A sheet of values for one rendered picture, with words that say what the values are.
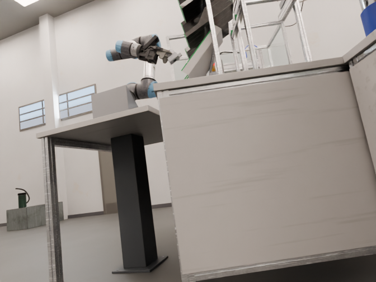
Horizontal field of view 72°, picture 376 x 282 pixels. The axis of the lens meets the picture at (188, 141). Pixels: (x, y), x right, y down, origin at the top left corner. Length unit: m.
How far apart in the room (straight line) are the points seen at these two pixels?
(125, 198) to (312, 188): 1.11
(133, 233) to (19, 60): 7.88
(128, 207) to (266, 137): 1.03
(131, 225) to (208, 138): 0.94
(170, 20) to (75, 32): 2.74
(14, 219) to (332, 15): 7.38
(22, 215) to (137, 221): 4.87
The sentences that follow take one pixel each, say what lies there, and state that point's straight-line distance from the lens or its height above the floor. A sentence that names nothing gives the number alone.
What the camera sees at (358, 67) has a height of 0.78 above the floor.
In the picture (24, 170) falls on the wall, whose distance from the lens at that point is 8.22.
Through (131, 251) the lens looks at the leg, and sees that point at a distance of 1.75.
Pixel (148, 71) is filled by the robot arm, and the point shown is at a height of 1.31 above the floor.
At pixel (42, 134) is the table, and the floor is 0.84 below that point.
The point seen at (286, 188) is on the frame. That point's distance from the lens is 1.00.
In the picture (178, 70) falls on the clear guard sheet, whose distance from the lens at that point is 3.30.
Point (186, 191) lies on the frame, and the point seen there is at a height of 0.44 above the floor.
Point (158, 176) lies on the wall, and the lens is 5.72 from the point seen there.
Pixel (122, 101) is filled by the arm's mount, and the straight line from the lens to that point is 1.76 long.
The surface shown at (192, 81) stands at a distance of 1.00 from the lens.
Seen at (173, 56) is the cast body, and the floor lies 1.20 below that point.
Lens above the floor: 0.48
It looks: 9 degrees up
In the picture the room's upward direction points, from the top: 8 degrees counter-clockwise
